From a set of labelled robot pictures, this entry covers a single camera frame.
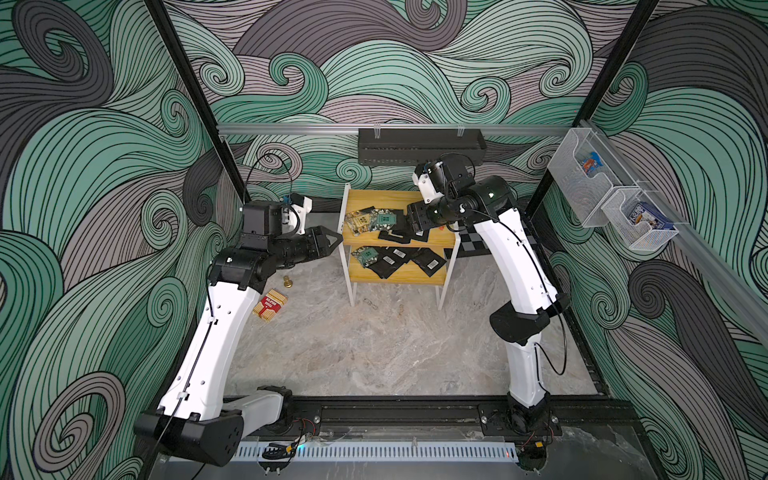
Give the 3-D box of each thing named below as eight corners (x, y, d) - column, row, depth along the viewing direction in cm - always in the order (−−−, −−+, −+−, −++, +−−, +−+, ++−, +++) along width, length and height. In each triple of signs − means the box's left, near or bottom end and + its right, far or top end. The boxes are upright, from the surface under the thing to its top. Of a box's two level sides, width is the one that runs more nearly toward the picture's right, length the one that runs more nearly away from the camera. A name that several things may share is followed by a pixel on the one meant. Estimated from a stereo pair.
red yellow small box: (253, 313, 94) (250, 310, 93) (273, 291, 100) (271, 287, 98) (269, 323, 92) (267, 320, 90) (289, 300, 98) (287, 296, 96)
